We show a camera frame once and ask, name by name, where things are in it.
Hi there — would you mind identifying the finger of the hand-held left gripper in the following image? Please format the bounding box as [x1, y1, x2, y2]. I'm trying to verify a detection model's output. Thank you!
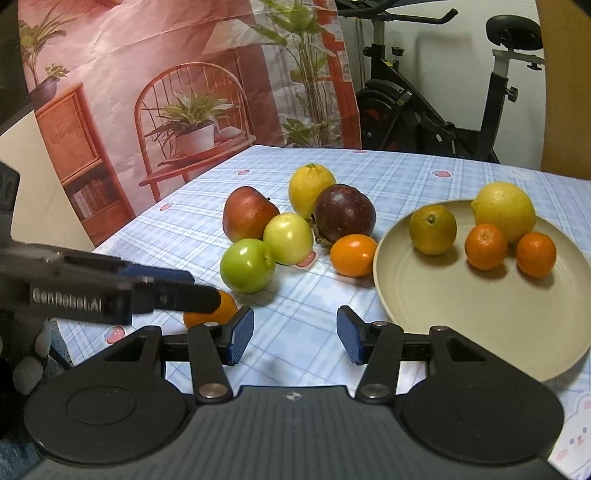
[131, 279, 222, 316]
[117, 264, 195, 288]

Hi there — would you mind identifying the dark purple round fruit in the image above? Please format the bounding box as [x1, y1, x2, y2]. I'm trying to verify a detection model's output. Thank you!
[314, 184, 377, 244]

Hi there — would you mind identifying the greenish yellow orange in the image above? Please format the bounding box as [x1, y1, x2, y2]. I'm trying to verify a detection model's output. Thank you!
[409, 204, 458, 256]

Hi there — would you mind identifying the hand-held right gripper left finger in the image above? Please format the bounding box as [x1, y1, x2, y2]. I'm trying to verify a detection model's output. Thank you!
[98, 305, 256, 402]

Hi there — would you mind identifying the blue checked tablecloth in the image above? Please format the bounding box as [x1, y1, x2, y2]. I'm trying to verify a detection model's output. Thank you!
[55, 145, 591, 480]

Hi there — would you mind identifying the green apple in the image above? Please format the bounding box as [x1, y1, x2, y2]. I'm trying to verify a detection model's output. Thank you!
[220, 239, 276, 294]

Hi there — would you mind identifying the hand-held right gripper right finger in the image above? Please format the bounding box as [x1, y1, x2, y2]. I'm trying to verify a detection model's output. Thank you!
[335, 305, 498, 402]

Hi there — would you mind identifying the red apple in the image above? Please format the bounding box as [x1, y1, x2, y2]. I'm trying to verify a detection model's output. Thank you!
[222, 186, 280, 243]

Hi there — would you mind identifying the printed backdrop cloth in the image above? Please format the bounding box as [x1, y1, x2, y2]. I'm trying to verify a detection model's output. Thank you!
[18, 0, 362, 250]

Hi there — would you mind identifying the beige round plate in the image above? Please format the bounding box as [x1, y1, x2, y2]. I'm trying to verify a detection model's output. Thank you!
[373, 199, 591, 383]

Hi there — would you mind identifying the wooden door panel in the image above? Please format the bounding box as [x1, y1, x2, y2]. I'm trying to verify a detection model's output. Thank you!
[536, 0, 591, 180]

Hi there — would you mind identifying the person's left hand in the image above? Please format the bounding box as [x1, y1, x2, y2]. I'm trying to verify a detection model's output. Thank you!
[12, 320, 53, 396]

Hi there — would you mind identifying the small orange mandarin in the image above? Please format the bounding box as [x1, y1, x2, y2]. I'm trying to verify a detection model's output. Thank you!
[464, 224, 509, 271]
[516, 232, 557, 278]
[183, 290, 239, 329]
[329, 233, 378, 278]

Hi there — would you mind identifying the black exercise bike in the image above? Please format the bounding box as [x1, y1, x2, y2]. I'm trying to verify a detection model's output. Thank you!
[335, 0, 546, 165]

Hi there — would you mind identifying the yellow lemon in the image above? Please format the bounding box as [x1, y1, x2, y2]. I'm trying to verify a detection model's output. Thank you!
[471, 182, 537, 244]
[288, 163, 337, 220]

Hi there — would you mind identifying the yellow-green apple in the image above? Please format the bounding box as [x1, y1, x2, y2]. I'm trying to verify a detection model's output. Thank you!
[263, 213, 315, 265]

